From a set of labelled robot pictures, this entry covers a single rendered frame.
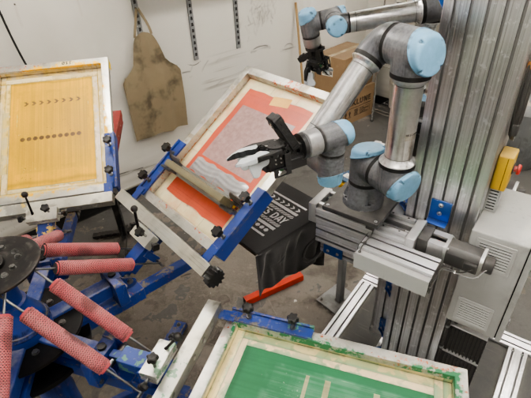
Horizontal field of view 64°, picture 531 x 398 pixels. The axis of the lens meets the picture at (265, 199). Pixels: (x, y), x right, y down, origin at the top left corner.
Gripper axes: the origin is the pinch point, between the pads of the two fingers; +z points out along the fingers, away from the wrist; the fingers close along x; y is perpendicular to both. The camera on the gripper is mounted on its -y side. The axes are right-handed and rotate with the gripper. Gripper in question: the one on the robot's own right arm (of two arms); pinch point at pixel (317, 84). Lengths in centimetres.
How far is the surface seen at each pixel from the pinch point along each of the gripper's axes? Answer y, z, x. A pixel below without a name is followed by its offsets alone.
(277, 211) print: 6, 42, -47
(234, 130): -10.3, -0.3, -44.3
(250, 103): -14.1, -4.3, -29.5
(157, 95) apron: -195, 62, -5
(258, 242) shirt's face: 17, 36, -68
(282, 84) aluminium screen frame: -1.2, -10.8, -18.7
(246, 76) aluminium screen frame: -25.3, -9.7, -20.0
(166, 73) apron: -195, 50, 11
